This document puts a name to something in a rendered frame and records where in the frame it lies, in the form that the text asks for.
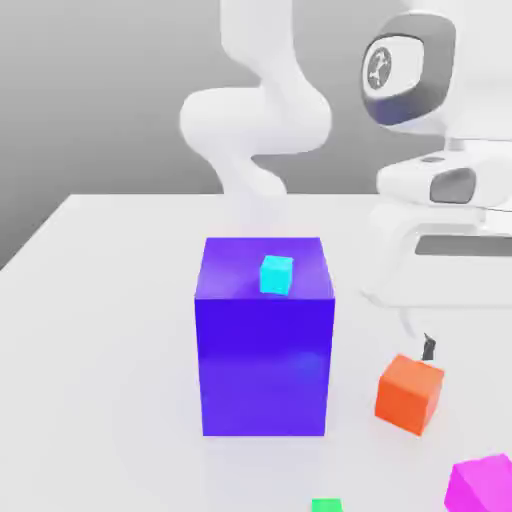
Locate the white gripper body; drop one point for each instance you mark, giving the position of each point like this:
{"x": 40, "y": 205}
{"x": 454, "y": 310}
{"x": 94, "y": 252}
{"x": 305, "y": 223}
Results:
{"x": 392, "y": 264}

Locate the small green cube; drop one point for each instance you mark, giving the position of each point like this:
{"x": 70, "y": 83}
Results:
{"x": 327, "y": 506}

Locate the large orange box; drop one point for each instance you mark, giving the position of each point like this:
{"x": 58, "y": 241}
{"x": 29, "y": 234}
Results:
{"x": 406, "y": 394}

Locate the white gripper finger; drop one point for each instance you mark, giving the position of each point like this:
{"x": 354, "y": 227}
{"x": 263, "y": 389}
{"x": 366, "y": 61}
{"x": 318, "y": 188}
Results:
{"x": 428, "y": 348}

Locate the large purple box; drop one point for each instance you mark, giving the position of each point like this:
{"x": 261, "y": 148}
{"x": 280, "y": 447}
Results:
{"x": 264, "y": 360}

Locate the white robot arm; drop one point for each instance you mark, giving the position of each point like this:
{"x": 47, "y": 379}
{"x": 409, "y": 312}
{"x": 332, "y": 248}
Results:
{"x": 256, "y": 120}

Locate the small cyan cube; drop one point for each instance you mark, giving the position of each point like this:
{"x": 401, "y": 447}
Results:
{"x": 275, "y": 276}

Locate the large magenta box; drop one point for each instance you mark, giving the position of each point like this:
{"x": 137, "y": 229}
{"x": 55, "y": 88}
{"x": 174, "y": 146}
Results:
{"x": 480, "y": 486}

